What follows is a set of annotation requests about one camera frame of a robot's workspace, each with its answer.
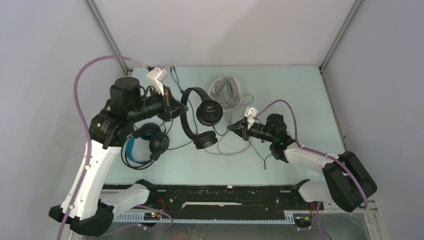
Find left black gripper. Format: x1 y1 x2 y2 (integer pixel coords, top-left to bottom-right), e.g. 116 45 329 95
128 84 189 123

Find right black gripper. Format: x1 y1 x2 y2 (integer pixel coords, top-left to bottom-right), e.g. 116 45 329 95
227 118 275 143

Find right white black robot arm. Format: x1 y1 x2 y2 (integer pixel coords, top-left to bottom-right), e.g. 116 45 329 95
227 113 378 213

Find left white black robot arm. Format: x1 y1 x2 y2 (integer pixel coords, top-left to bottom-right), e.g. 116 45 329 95
48 77 188 237

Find white headphones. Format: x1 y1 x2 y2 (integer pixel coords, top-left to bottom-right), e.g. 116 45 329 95
207 77 243 114

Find black blue headphones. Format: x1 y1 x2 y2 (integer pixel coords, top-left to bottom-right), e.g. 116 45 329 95
120 123 170 171

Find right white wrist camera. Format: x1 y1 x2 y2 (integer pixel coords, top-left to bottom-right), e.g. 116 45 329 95
244 107 258 128

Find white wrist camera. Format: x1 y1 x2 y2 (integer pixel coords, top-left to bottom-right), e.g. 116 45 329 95
244 107 258 128
146 65 169 96

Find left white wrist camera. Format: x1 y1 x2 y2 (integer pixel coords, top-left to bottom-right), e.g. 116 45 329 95
146 65 169 96

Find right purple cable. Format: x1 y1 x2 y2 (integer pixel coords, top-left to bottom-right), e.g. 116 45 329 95
255 99 369 210

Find purple cable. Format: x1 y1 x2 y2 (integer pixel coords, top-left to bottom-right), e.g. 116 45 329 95
55 55 150 240
255 99 369 210

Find black blue headphone cable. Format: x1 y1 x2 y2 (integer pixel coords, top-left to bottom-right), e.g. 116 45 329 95
120 66 199 170

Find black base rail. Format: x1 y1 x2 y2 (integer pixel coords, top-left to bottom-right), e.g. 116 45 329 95
145 184 325 222

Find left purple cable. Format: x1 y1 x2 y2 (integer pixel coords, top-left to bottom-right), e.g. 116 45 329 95
55 55 150 240

